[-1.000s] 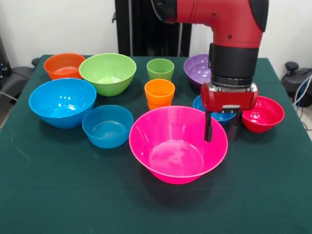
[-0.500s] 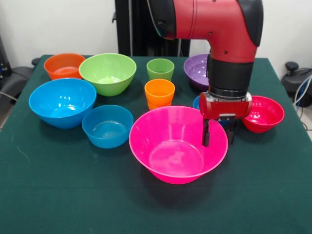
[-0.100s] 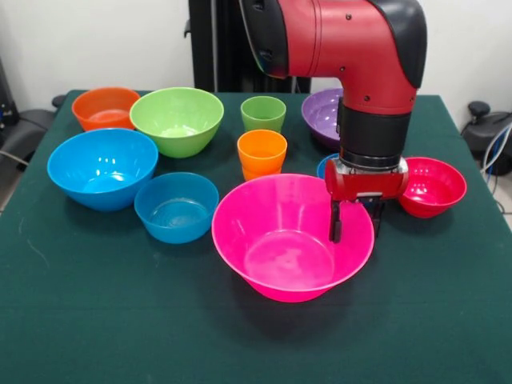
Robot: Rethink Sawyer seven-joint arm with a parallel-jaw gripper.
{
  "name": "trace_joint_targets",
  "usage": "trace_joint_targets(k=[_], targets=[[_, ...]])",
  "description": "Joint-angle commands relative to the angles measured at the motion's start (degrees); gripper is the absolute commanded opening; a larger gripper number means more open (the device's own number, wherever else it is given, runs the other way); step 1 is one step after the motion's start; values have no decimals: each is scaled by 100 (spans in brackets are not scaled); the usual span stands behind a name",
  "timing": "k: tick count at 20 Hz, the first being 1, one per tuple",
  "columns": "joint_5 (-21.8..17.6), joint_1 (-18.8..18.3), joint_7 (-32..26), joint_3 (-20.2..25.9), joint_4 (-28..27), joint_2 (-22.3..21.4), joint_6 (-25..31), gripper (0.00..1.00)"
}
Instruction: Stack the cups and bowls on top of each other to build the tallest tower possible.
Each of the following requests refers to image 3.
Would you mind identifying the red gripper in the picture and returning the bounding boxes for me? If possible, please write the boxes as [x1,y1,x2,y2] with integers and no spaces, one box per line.
[323,157,410,244]

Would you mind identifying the pink plastic bowl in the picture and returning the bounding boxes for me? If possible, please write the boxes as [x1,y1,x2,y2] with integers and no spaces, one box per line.
[210,173,376,304]

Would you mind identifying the red plastic bowl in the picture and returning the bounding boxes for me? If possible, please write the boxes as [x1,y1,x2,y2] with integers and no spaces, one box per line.
[398,156,468,219]

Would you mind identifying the dark blue plastic bowl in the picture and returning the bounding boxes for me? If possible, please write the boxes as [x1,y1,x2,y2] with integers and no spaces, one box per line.
[316,153,341,180]

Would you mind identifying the purple plastic bowl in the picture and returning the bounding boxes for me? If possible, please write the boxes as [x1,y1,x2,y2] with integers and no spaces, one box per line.
[300,88,345,150]

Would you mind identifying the orange plastic cup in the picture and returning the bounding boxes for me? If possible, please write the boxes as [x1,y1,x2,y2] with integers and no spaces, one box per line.
[236,129,289,176]
[241,162,283,182]

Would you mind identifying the green plastic cup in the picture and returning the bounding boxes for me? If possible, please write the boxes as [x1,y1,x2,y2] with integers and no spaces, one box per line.
[240,96,287,134]

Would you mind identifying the small light blue bowl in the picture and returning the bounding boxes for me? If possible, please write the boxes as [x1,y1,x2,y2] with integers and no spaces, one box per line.
[134,171,220,245]

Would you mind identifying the green plastic bowl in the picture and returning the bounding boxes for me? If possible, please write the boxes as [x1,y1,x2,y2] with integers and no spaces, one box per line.
[129,86,225,159]

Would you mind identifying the dark green tablecloth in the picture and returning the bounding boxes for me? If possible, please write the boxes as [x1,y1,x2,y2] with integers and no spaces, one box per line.
[0,90,512,384]

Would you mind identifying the large light blue bowl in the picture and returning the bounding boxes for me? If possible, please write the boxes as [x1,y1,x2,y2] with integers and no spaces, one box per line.
[46,127,160,213]

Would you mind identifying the orange plastic bowl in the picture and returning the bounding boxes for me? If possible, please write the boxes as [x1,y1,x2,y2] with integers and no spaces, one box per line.
[71,86,142,132]

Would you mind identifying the black electronic device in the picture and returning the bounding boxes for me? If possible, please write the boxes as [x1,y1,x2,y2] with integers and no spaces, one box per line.
[0,55,20,139]

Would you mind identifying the blue and white cables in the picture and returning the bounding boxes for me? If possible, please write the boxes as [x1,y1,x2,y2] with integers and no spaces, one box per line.
[481,122,512,213]

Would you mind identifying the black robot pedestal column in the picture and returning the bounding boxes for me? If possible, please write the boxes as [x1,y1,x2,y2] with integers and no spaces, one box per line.
[184,0,313,94]

